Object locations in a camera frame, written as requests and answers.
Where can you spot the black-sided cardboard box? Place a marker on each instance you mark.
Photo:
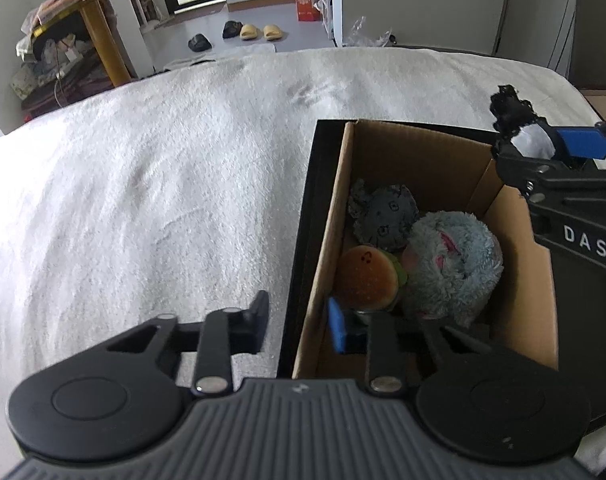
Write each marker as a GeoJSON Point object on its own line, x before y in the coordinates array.
{"type": "Point", "coordinates": [303, 240]}

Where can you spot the clear plastic bag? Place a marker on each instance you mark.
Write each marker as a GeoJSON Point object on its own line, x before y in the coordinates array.
{"type": "Point", "coordinates": [368, 35]}

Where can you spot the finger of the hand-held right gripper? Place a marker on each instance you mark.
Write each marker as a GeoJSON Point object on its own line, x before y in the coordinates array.
{"type": "Point", "coordinates": [520, 170]}
{"type": "Point", "coordinates": [583, 142]}

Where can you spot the black slipper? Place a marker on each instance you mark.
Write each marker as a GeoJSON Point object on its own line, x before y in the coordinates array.
{"type": "Point", "coordinates": [231, 30]}
{"type": "Point", "coordinates": [200, 43]}

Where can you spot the white fluffy blanket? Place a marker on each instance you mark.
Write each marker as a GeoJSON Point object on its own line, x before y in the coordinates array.
{"type": "Point", "coordinates": [158, 185]}

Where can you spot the brown cardboard box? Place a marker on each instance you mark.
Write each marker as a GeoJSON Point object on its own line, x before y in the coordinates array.
{"type": "Point", "coordinates": [423, 160]}

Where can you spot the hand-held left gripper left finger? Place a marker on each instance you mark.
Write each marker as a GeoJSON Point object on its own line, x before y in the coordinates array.
{"type": "Point", "coordinates": [253, 330]}

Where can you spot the black and white plush toy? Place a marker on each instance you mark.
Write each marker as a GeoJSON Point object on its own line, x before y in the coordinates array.
{"type": "Point", "coordinates": [508, 110]}

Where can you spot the burger plush toy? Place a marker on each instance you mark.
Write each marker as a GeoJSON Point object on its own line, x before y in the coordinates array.
{"type": "Point", "coordinates": [365, 277]}

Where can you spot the yellow round table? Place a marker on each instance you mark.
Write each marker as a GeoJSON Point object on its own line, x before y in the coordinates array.
{"type": "Point", "coordinates": [103, 45]}

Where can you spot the pile of clutter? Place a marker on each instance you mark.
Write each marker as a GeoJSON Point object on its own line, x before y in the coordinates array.
{"type": "Point", "coordinates": [48, 70]}

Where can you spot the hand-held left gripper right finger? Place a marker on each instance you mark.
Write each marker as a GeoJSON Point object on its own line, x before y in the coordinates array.
{"type": "Point", "coordinates": [337, 330]}

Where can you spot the grey patterned plush toy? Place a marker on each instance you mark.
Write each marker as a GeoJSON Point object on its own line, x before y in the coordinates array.
{"type": "Point", "coordinates": [383, 215]}

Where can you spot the orange carton box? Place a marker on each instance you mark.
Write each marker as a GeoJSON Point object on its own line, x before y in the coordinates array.
{"type": "Point", "coordinates": [307, 2]}

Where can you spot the beige slipper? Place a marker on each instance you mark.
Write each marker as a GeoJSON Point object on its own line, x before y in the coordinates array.
{"type": "Point", "coordinates": [273, 32]}
{"type": "Point", "coordinates": [249, 32]}

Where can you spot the blue fluffy plush toy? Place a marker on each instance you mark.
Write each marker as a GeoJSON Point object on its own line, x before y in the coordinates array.
{"type": "Point", "coordinates": [453, 270]}

